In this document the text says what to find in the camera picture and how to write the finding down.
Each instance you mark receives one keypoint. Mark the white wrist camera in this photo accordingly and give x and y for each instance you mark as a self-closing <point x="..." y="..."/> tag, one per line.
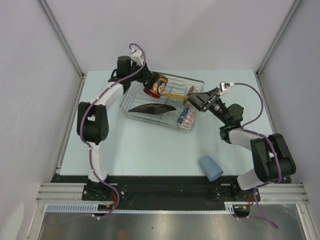
<point x="137" y="56"/>
<point x="224" y="87"/>

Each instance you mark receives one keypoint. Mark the aluminium frame rail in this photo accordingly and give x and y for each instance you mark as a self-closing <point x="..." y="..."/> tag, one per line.
<point x="78" y="192"/>

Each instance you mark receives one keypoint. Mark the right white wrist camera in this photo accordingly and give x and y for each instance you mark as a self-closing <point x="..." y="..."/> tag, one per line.
<point x="224" y="87"/>

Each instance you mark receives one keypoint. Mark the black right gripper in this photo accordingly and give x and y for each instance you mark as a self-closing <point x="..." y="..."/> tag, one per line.
<point x="200" y="100"/>

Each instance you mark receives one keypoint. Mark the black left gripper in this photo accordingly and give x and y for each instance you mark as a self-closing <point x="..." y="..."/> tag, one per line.
<point x="146" y="75"/>

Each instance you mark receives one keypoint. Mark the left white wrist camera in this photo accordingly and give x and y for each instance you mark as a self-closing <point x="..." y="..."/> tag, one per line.
<point x="137" y="56"/>

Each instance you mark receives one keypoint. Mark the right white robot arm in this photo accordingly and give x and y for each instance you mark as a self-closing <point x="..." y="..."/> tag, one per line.
<point x="271" y="157"/>

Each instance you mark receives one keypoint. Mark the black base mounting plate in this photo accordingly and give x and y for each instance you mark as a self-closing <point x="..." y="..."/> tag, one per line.
<point x="154" y="205"/>

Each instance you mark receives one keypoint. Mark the blue rim red pattern bowl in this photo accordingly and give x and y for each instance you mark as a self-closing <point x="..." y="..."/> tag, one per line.
<point x="186" y="117"/>

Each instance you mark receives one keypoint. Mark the metal wire dish rack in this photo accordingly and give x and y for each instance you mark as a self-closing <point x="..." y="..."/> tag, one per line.
<point x="177" y="85"/>

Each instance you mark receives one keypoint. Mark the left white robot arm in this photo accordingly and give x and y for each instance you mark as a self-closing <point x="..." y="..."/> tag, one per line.
<point x="92" y="117"/>

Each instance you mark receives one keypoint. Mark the black floral square plate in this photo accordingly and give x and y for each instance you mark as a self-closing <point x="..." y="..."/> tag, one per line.
<point x="152" y="108"/>

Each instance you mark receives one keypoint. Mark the dark mug red interior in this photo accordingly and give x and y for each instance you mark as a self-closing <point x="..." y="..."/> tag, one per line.
<point x="156" y="85"/>

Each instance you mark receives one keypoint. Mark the light blue plastic cup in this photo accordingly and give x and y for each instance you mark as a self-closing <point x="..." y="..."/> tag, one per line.
<point x="210" y="168"/>

